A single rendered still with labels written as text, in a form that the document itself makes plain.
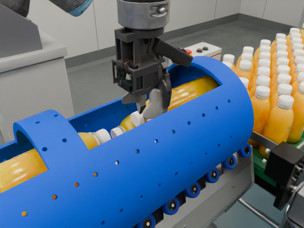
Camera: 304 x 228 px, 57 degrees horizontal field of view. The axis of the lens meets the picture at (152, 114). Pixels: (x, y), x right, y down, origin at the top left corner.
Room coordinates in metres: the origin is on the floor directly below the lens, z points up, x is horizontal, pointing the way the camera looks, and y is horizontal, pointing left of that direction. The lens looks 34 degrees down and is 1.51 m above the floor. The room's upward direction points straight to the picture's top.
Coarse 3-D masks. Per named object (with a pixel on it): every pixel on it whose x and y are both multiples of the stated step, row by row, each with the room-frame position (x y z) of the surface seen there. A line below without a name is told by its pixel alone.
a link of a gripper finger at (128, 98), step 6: (126, 96) 0.51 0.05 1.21; (132, 96) 0.52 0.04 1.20; (138, 96) 0.53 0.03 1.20; (144, 96) 0.53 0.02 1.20; (126, 102) 0.51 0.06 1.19; (132, 102) 0.52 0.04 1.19; (138, 102) 0.53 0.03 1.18; (144, 102) 0.53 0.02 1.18; (138, 108) 0.53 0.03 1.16; (144, 108) 0.53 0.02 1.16
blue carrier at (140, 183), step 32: (192, 64) 0.63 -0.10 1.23; (224, 64) 0.62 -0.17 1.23; (224, 96) 0.53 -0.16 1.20; (32, 128) 0.36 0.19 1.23; (64, 128) 0.36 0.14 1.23; (96, 128) 0.57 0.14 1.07; (160, 128) 0.41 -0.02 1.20; (192, 128) 0.44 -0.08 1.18; (224, 128) 0.48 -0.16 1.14; (0, 160) 0.43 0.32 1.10; (64, 160) 0.31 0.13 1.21; (96, 160) 0.32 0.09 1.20; (128, 160) 0.34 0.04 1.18; (160, 160) 0.37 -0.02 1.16; (192, 160) 0.41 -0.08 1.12; (224, 160) 0.51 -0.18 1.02; (32, 192) 0.26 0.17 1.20; (64, 192) 0.27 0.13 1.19; (96, 192) 0.29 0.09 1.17; (128, 192) 0.31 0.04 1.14; (160, 192) 0.35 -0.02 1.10; (0, 224) 0.22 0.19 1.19; (32, 224) 0.23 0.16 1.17; (64, 224) 0.24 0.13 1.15; (96, 224) 0.26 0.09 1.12; (128, 224) 0.30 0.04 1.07
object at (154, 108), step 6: (156, 90) 0.48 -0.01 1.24; (150, 96) 0.47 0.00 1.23; (156, 96) 0.47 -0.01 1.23; (150, 102) 0.46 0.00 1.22; (156, 102) 0.47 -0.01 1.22; (150, 108) 0.46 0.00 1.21; (156, 108) 0.47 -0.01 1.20; (162, 108) 0.47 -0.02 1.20; (144, 114) 0.45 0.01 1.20; (150, 114) 0.46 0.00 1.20; (156, 114) 0.46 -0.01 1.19
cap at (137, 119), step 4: (136, 112) 0.56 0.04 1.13; (132, 116) 0.56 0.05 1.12; (136, 116) 0.55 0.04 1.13; (140, 116) 0.55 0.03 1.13; (132, 120) 0.56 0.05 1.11; (136, 120) 0.55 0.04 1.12; (140, 120) 0.54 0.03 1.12; (144, 120) 0.55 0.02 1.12; (136, 124) 0.55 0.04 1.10; (140, 124) 0.54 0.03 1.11
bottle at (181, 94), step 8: (200, 80) 0.62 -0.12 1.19; (208, 80) 0.62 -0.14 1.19; (176, 88) 0.57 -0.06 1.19; (184, 88) 0.57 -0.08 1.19; (192, 88) 0.58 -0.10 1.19; (200, 88) 0.58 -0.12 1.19; (208, 88) 0.59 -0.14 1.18; (176, 96) 0.54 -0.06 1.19; (184, 96) 0.55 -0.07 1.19; (192, 96) 0.56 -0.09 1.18; (176, 104) 0.52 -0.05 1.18
